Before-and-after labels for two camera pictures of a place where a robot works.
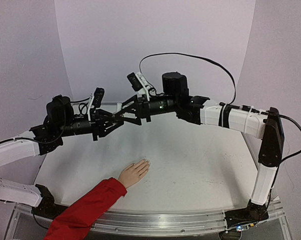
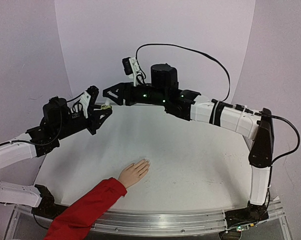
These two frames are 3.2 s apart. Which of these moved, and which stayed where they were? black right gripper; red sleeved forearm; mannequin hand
Moved: black right gripper
Stayed: red sleeved forearm; mannequin hand
